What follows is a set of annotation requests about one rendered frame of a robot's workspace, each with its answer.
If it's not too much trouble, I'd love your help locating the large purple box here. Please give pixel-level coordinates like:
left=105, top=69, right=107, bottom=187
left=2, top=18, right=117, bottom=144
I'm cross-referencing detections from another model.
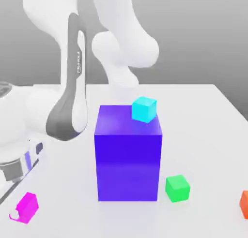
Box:
left=94, top=104, right=163, bottom=202

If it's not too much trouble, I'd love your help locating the small magenta cube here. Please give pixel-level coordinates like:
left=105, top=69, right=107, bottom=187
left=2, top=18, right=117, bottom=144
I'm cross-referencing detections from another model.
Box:
left=8, top=192, right=39, bottom=224

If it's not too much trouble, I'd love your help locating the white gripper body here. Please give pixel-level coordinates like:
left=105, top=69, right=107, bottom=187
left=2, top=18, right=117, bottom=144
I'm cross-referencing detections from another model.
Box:
left=0, top=158, right=42, bottom=208

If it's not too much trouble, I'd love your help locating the small orange cube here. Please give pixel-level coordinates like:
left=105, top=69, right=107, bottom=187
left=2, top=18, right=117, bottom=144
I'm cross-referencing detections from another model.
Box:
left=239, top=190, right=248, bottom=220

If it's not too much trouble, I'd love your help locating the small green cube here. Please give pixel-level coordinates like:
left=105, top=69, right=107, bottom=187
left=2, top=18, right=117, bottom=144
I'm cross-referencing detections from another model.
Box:
left=165, top=174, right=191, bottom=203

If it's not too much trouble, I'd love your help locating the small cyan cube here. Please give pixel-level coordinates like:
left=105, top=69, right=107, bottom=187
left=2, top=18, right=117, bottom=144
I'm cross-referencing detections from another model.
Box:
left=131, top=96, right=157, bottom=124

